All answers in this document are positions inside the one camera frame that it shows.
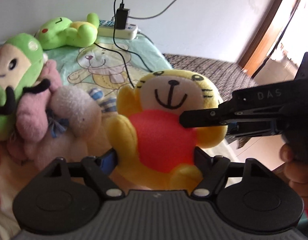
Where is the bear print bed sheet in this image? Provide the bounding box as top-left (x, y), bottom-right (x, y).
top-left (0, 33), bottom-right (241, 240)

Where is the green frog plush lying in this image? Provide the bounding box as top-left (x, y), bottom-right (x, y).
top-left (35, 12), bottom-right (99, 50)

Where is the yellow tiger plush red shirt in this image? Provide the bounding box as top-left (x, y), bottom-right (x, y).
top-left (105, 69), bottom-right (227, 191)

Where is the black charger plug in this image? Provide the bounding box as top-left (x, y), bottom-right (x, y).
top-left (115, 3), bottom-right (130, 30)

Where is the green hooded monkey plush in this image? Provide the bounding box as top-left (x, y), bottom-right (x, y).
top-left (0, 33), bottom-right (50, 141)

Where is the white bunny plush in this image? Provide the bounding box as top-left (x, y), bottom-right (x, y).
top-left (28, 86), bottom-right (101, 170)

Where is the pink plush toy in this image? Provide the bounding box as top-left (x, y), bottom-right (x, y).
top-left (7, 60), bottom-right (70, 164)

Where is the grey wall cable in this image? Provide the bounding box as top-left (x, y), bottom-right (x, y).
top-left (111, 0), bottom-right (191, 21)

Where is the right hand holding gripper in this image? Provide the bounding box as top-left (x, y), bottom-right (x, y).
top-left (280, 144), bottom-right (308, 216)

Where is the white power strip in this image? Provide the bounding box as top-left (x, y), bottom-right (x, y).
top-left (98, 20), bottom-right (138, 40)

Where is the black charger cable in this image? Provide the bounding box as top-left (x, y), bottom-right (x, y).
top-left (94, 0), bottom-right (155, 90)

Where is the wooden door frame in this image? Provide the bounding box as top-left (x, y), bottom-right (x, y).
top-left (237, 0), bottom-right (299, 77)

